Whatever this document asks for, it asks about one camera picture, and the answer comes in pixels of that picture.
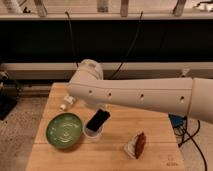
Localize black eraser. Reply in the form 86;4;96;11
86;109;110;132

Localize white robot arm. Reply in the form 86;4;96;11
67;59;213;124

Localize white tube with cap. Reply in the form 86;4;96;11
60;95;75;111

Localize green bowl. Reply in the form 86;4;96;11
46;113;83;149

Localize brown and white wedge object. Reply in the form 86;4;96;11
124;132;146;159

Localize blue object beside table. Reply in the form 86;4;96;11
169;114;184;128

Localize dark object at left edge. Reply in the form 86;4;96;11
0;71;21;120

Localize right black hanging cable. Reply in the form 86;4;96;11
109;10;144;80

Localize black hanging cable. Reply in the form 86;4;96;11
64;10;81;69
109;10;144;80

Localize left black hanging cable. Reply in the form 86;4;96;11
64;10;81;69

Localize black cables on floor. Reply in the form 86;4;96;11
173;116;209;171

